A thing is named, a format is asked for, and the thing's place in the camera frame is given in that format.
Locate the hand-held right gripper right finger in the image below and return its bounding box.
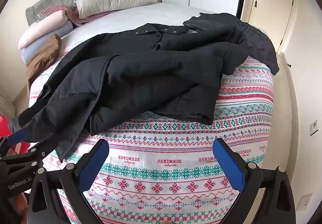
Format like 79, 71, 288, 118
213, 138, 297, 224

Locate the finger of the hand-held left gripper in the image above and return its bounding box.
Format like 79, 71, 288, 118
0, 127, 30, 155
0, 147, 49, 173

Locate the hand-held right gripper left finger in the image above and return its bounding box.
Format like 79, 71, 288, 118
26, 138, 110, 224

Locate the black coat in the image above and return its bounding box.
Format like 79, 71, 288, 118
10, 23, 249, 162

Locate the person's left hand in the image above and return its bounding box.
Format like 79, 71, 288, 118
15, 192, 29, 224

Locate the red box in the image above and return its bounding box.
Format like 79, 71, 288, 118
0, 114, 24, 154

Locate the patterned knit-print blanket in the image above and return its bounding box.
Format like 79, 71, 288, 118
27, 42, 275, 224

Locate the brown garment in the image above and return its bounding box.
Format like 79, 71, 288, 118
26, 34, 62, 89

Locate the light blue folded blanket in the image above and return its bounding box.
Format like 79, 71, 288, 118
21, 22, 74, 65

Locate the pink folded blanket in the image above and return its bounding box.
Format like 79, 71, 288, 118
18, 10, 69, 50

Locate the black quilted jacket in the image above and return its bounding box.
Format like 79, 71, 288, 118
183, 12, 280, 76

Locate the pink striped pillow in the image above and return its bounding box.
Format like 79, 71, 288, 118
37, 5, 111, 27

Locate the bed with white sheet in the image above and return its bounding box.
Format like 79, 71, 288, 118
19, 2, 277, 224

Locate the cream door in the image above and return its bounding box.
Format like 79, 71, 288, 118
240, 0, 295, 54

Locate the beige pillow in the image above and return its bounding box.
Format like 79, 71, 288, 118
74, 0, 150, 20

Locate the square wall outlet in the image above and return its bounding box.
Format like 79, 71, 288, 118
300, 193, 314, 212

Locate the wall switch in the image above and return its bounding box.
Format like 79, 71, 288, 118
309, 120, 320, 136

